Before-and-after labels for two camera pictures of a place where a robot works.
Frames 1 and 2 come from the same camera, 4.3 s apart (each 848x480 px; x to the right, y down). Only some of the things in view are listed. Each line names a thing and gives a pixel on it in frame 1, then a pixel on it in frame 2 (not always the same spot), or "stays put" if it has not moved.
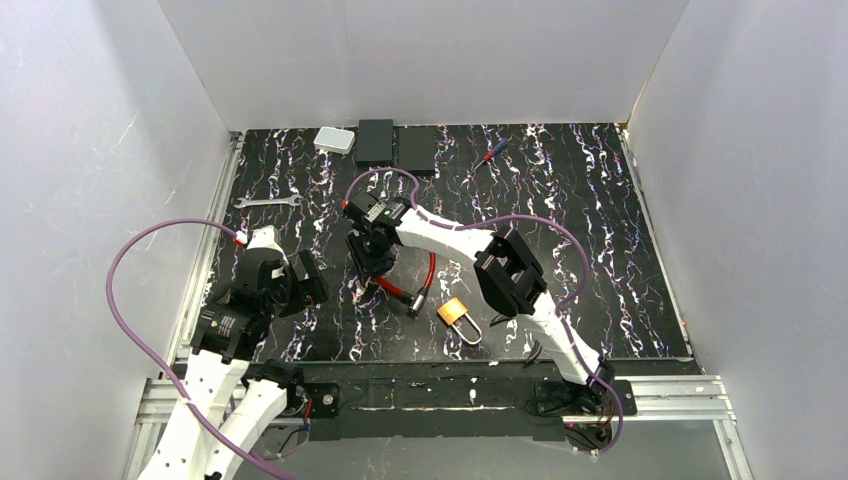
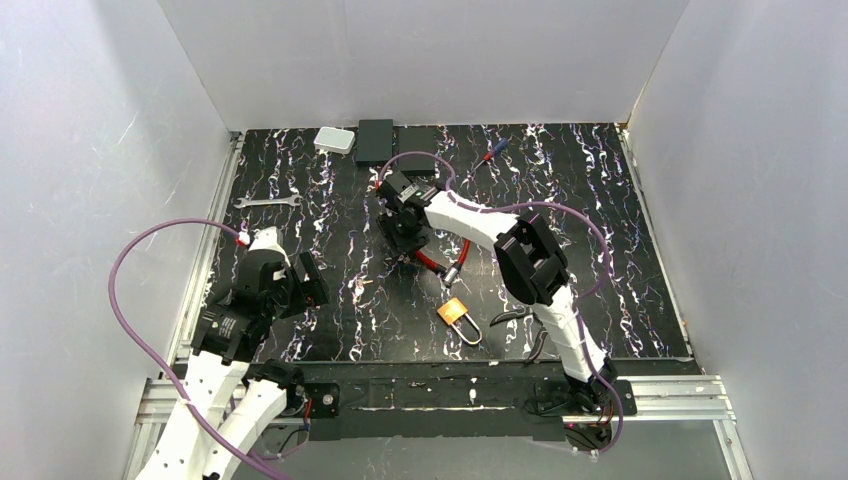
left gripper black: [310, 281] stays put
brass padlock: [453, 311] stays put
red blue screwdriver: [490, 155] stays put
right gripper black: [370, 258] → [409, 240]
